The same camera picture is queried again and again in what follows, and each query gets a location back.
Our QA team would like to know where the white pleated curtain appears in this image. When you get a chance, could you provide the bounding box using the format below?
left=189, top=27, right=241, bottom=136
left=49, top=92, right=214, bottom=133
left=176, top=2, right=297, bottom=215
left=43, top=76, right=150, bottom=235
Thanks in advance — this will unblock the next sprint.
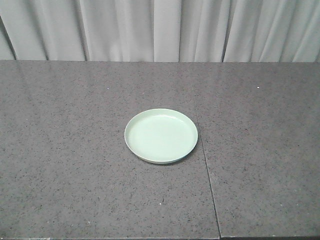
left=0, top=0, right=320, bottom=62

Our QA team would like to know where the light green round plate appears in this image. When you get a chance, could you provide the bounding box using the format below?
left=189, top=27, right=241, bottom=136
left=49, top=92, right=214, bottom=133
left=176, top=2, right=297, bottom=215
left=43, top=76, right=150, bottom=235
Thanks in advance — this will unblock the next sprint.
left=124, top=108, right=198, bottom=165

